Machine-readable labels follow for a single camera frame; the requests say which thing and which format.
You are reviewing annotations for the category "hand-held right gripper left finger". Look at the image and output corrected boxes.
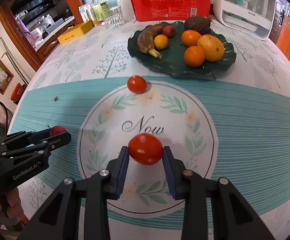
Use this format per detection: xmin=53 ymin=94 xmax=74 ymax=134
xmin=17 ymin=145 xmax=130 ymax=240

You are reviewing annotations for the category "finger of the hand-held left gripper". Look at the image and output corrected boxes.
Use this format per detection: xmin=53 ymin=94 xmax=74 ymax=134
xmin=1 ymin=131 xmax=72 ymax=160
xmin=0 ymin=129 xmax=52 ymax=148

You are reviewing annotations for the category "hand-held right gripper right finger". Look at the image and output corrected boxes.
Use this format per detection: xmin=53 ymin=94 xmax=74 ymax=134
xmin=162 ymin=145 xmax=277 ymax=240

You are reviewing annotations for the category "red lychee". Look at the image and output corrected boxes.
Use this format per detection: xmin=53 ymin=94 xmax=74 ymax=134
xmin=49 ymin=126 xmax=66 ymax=137

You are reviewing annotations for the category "large red tomato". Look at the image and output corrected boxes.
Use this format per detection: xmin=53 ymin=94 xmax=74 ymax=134
xmin=128 ymin=133 xmax=163 ymax=165

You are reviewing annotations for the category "dark green wavy plate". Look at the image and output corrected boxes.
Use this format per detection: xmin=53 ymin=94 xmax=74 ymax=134
xmin=127 ymin=21 xmax=237 ymax=80

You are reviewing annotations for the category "brown overripe banana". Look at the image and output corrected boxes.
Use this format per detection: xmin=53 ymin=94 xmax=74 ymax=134
xmin=137 ymin=24 xmax=166 ymax=59

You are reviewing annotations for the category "small red apple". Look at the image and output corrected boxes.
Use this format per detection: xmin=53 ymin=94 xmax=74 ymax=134
xmin=162 ymin=26 xmax=176 ymax=38

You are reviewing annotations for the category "dark brown avocado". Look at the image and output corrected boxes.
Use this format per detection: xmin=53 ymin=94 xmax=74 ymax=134
xmin=184 ymin=16 xmax=212 ymax=35

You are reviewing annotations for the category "person's left hand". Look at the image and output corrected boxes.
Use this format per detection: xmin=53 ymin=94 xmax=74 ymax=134
xmin=5 ymin=187 xmax=26 ymax=230

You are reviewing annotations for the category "red basket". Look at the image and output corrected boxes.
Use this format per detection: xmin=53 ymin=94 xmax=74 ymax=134
xmin=11 ymin=83 xmax=28 ymax=103

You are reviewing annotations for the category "small red tomato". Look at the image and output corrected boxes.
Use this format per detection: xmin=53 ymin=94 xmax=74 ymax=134
xmin=127 ymin=75 xmax=147 ymax=94

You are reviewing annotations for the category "yellow cardboard box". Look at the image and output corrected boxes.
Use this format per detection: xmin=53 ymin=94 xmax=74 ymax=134
xmin=57 ymin=21 xmax=93 ymax=45

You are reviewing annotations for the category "small white blue box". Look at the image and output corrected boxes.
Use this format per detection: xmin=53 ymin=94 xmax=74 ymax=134
xmin=79 ymin=4 xmax=93 ymax=23

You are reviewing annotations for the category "clear drinking glass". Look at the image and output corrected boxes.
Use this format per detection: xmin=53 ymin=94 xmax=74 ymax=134
xmin=102 ymin=6 xmax=125 ymax=30

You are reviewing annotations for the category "small yellow orange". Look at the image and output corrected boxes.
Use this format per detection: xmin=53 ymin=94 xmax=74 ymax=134
xmin=154 ymin=34 xmax=170 ymax=50

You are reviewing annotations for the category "yellow mango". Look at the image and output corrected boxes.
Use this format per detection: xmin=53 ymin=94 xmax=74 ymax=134
xmin=197 ymin=34 xmax=225 ymax=62

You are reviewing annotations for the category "wooden kitchen cabinet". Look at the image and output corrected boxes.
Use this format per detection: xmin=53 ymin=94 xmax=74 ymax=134
xmin=0 ymin=0 xmax=85 ymax=60

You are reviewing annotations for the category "clear bottle green label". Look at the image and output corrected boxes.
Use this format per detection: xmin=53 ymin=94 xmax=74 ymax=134
xmin=91 ymin=0 xmax=109 ymax=25

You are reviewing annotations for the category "white plastic bottle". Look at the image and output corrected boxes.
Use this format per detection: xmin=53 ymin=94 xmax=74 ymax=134
xmin=117 ymin=0 xmax=135 ymax=22

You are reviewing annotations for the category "red paper cup package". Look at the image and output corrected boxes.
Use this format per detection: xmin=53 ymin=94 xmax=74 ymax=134
xmin=128 ymin=0 xmax=212 ymax=22

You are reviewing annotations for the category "white countertop appliance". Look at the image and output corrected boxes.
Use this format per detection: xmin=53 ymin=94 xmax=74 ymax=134
xmin=212 ymin=0 xmax=282 ymax=40

